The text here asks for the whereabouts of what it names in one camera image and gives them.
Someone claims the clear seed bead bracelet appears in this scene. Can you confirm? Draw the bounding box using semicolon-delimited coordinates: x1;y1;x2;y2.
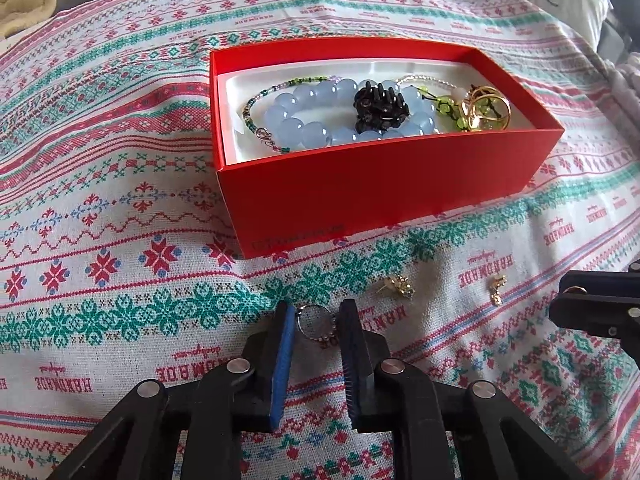
397;72;469;91

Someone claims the green seed bead bracelet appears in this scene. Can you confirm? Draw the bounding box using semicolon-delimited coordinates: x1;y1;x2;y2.
241;74;334;155

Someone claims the red jewelry box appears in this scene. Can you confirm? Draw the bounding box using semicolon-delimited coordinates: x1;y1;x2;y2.
209;37;563;258

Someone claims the gold drop earring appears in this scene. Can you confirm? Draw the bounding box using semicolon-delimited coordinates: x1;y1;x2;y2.
488;275;506;307

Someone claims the gold ring ornament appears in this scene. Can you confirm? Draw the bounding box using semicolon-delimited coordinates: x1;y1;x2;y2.
456;84;512;131

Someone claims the black hair claw clip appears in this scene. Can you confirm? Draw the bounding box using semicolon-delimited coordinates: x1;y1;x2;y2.
354;81;410;133

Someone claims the gold stud earring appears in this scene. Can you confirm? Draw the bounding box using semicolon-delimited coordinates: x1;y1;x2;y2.
376;274;414;299

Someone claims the silver beaded ring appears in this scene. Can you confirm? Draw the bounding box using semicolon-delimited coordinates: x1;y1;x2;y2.
295;303;344;344

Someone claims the light blue bead bracelet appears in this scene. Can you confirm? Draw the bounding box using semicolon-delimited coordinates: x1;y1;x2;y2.
262;77;438;150

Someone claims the patterned nordic bedspread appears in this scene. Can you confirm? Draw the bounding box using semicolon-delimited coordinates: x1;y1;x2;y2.
1;0;639;479

